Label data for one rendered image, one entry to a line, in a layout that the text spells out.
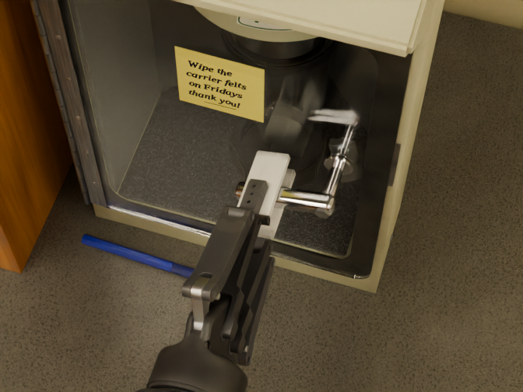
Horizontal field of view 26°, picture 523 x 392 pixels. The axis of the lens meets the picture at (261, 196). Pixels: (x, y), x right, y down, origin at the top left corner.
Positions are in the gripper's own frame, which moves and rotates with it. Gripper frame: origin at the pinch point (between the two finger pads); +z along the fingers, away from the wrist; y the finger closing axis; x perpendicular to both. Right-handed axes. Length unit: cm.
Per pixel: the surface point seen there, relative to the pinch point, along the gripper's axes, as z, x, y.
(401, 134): 5.4, -11.4, 3.7
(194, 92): 4.1, 5.8, 8.2
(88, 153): 4.1, 20.9, -3.9
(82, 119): 4.2, 19.3, 1.8
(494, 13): 48, -9, -29
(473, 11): 48, -6, -29
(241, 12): -6.1, -7.8, 30.9
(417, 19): -3.6, -17.7, 28.7
